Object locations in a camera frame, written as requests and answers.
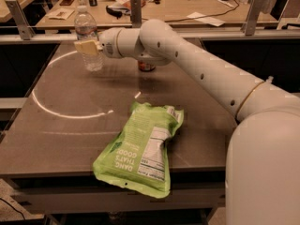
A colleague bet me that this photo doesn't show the black cable on desk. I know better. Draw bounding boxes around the black cable on desk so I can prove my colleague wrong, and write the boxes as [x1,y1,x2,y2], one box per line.
[163,0,241,23]

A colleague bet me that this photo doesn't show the wooden back desk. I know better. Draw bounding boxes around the wooden back desk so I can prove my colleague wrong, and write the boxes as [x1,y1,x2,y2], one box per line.
[35,0,278,30]

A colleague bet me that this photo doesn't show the black sunglasses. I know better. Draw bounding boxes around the black sunglasses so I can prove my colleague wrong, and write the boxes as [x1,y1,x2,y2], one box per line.
[106,6,123,19]

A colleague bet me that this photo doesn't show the middle metal bracket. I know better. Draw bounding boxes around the middle metal bracket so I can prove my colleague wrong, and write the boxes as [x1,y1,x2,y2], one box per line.
[130,0,142,28]

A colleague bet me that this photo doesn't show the beige card on desk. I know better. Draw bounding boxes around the beige card on desk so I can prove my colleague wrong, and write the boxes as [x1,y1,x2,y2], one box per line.
[48,7,74,20]

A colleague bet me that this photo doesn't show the green snack bag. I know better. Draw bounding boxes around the green snack bag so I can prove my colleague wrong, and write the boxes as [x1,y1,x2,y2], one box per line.
[93,102,184,199]

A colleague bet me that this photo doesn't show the brown phone on desk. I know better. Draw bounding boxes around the brown phone on desk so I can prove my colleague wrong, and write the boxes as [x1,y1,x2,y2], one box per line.
[60,0,74,6]

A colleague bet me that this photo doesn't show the clear plastic water bottle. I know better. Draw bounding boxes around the clear plastic water bottle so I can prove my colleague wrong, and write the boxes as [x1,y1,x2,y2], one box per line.
[74,6,103,72]

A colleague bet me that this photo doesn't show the left metal bracket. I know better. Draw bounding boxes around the left metal bracket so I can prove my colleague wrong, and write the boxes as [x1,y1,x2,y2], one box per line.
[6,0,35,40]

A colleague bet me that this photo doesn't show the red cola can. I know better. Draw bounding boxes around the red cola can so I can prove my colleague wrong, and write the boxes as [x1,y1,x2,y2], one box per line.
[138,61,156,72]

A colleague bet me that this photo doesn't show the right metal bracket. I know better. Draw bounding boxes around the right metal bracket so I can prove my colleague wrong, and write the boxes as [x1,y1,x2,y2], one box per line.
[241,0,264,36]

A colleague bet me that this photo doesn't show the metal bracket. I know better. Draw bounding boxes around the metal bracket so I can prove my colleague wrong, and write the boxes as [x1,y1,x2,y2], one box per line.
[241,0,264,36]
[6,0,35,40]
[130,0,142,28]

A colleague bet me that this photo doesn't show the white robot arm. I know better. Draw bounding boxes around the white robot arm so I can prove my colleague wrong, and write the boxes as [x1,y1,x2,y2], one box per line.
[75,20,300,225]

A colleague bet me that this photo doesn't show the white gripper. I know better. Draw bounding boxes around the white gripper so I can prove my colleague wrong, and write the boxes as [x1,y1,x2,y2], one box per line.
[74,28,122,58]

